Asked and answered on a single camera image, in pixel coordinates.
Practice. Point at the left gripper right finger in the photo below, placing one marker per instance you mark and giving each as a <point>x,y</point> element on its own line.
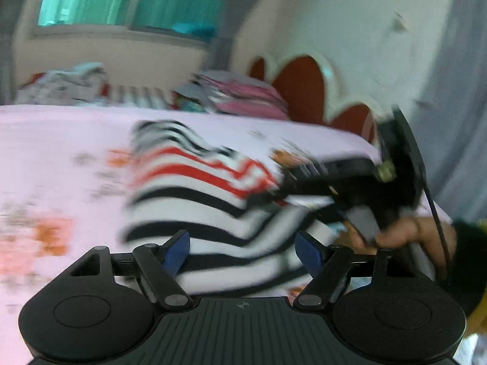
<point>328,267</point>

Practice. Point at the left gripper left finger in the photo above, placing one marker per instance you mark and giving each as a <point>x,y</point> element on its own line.
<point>158,266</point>

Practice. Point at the striped knit sweater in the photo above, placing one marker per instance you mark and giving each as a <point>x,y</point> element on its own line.
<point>182,183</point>

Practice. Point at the stack of folded pink clothes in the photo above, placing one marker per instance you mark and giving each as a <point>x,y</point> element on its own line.
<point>225,93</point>

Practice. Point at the crumpled grey clothes pile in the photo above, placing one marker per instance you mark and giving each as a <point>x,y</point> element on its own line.
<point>81,84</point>

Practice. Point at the person's right hand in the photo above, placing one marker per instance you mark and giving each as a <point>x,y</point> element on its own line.
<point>406,231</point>

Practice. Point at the red white headboard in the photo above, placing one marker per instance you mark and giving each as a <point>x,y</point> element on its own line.
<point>308,85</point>

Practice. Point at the pink floral bedsheet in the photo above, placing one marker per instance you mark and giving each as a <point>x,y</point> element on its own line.
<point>67,176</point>

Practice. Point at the grey white striped pillow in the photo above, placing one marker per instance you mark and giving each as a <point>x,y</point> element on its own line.
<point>138,97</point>

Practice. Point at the right grey curtain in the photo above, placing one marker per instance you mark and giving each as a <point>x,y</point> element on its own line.
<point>233,16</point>

